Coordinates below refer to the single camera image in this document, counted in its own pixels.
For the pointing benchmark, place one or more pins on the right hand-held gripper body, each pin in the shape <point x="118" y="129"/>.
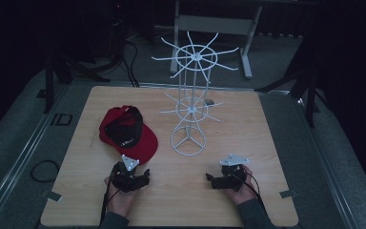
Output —
<point x="233" y="176"/>

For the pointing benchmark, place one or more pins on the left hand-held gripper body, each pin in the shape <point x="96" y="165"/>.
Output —
<point x="125" y="179"/>

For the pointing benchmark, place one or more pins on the red and black baseball cap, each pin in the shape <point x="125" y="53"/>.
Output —
<point x="144" y="144"/>

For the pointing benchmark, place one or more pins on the person's right hand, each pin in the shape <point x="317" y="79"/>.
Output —
<point x="246" y="191"/>

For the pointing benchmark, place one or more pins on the person's left hand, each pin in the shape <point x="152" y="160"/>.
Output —
<point x="120" y="200"/>

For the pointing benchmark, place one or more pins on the grey tape piece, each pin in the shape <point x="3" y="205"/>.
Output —
<point x="54" y="196"/>
<point x="288" y="193"/>

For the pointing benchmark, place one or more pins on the small grey round object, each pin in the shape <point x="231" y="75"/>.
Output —
<point x="209" y="102"/>

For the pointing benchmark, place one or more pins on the black tripod stand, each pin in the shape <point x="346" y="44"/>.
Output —
<point x="49" y="86"/>
<point x="309" y="92"/>

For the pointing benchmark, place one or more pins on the white metal desk frame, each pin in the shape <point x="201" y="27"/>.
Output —
<point x="216" y="24"/>

